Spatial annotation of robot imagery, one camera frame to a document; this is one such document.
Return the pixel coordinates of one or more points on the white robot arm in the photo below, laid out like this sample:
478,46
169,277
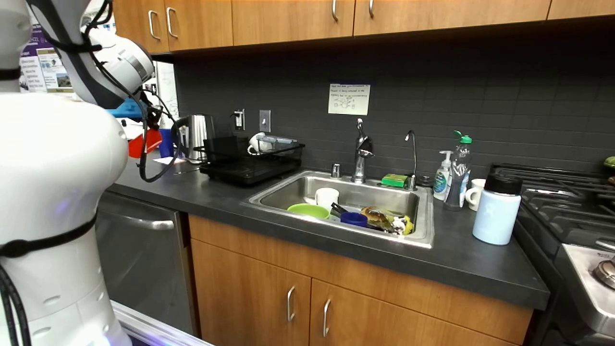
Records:
104,68

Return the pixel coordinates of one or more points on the black drying rack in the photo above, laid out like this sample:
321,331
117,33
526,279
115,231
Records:
228,162

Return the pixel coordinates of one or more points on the blue dish in sink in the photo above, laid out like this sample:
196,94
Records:
353,218

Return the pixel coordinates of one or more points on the stainless steel electric kettle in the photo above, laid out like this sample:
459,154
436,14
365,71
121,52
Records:
192,135

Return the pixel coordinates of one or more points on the green cap dish soap bottle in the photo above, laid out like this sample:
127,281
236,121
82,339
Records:
459,169

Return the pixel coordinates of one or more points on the stainless steel dishwasher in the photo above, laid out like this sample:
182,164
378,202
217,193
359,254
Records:
144,260

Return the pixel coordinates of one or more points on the orange bowl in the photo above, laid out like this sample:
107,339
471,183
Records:
144,143

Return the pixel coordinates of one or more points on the small chrome water tap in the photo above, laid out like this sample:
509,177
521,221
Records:
411,141

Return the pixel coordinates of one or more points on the white paper note on wall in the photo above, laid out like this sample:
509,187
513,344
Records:
348,98

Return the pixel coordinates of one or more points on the white mug on counter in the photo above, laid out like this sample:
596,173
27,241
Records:
473,193

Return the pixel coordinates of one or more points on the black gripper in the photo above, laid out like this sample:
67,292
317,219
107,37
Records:
152,118

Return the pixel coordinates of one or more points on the chrome faucet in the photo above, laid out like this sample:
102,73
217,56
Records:
363,148

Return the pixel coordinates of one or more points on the black gas stove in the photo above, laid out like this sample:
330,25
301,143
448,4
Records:
565,225

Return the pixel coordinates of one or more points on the green bowl in sink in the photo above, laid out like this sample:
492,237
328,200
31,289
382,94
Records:
307,210

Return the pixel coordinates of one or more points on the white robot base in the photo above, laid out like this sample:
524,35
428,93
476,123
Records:
55,160

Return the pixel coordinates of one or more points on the stainless steel sink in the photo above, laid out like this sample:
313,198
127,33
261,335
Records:
392,214

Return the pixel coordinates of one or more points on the paper towel roll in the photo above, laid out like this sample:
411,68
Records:
498,208

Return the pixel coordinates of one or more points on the white mug in sink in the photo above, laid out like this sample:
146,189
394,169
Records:
325,196

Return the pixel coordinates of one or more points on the green sponge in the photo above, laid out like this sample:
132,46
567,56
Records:
394,181

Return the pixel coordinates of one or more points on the blue plastic cup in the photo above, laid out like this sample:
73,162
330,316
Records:
165,144

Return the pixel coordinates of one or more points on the clear soap dispenser bottle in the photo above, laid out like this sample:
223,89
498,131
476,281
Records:
442,179

